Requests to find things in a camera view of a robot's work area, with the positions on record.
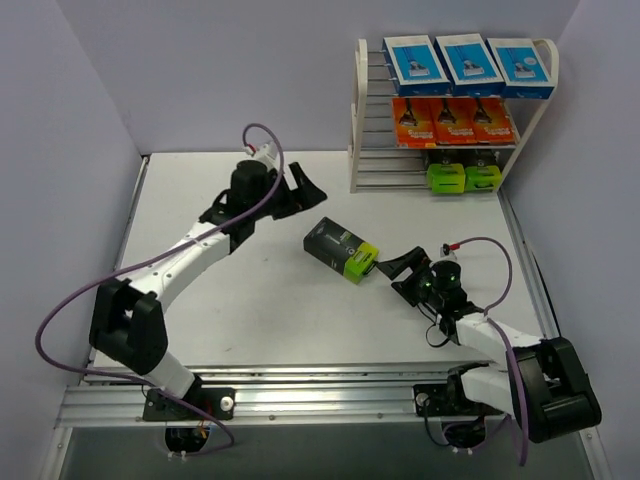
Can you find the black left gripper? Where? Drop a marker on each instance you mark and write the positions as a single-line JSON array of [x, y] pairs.
[[285, 195]]

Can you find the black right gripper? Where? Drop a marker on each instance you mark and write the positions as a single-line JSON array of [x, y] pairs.
[[412, 279]]

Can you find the black green razor box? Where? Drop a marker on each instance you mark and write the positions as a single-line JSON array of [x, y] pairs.
[[482, 172], [444, 171], [341, 250]]

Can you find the orange Gillette razor box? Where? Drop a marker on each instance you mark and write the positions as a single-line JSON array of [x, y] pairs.
[[490, 122], [413, 125], [452, 121]]

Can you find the blue white Harry's razor box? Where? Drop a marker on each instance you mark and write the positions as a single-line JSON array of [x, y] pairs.
[[470, 67]]

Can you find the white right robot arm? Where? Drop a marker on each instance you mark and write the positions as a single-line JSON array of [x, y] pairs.
[[540, 383]]

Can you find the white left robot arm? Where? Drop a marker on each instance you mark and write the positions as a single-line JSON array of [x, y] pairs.
[[128, 323]]

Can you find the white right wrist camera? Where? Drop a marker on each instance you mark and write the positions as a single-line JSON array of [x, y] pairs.
[[447, 253]]

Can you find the cream metal wire shelf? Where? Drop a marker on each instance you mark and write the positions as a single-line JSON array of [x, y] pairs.
[[376, 162]]

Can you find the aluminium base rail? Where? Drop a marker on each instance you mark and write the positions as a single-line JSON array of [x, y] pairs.
[[345, 394]]

